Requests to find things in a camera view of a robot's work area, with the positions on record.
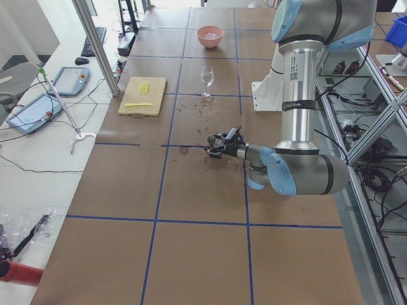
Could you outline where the clear wine glass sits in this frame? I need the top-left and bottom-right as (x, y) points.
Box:
(201, 66), (214, 101)

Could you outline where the yellow plastic knife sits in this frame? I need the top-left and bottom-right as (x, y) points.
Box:
(124, 102), (154, 107)

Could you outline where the black computer mouse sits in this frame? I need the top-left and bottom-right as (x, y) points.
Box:
(74, 57), (89, 65)

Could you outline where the blue storage bin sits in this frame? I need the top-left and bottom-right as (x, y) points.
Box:
(385, 15), (407, 48)

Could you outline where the grey office chair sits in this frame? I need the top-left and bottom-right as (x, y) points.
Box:
(1, 62), (39, 113)

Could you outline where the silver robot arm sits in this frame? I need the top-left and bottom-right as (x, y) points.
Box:
(207, 1), (376, 196)

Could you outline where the clear plastic bag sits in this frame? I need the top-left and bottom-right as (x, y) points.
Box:
(1, 206), (67, 259)

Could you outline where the blue teach pendant far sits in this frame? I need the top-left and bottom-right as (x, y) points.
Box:
(52, 67), (90, 97)

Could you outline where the steel double jigger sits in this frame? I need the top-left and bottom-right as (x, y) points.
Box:
(207, 135), (216, 153)

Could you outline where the aluminium frame post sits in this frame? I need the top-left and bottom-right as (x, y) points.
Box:
(72, 0), (120, 97)

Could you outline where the black keyboard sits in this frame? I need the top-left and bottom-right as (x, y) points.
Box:
(80, 27), (107, 58)

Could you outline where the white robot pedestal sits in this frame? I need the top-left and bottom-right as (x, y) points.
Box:
(251, 47), (301, 112)

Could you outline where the bamboo cutting board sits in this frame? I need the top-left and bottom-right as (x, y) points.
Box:
(118, 77), (167, 116)

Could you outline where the blue teach pendant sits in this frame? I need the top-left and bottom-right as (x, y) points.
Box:
(52, 67), (90, 97)
(6, 93), (62, 135)

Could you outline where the red cylinder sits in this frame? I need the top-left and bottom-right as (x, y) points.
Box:
(1, 260), (44, 287)

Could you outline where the grabber stick with claw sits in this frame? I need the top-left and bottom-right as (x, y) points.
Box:
(39, 67), (96, 155)

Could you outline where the pink bowl of ice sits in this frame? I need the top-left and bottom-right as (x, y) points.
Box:
(197, 25), (224, 49)

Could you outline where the blue teach pendant near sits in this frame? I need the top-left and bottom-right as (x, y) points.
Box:
(6, 93), (62, 135)

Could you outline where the lemon slice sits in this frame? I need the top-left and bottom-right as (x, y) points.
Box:
(138, 86), (149, 95)

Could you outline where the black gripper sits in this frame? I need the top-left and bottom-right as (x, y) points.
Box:
(207, 133), (247, 158)

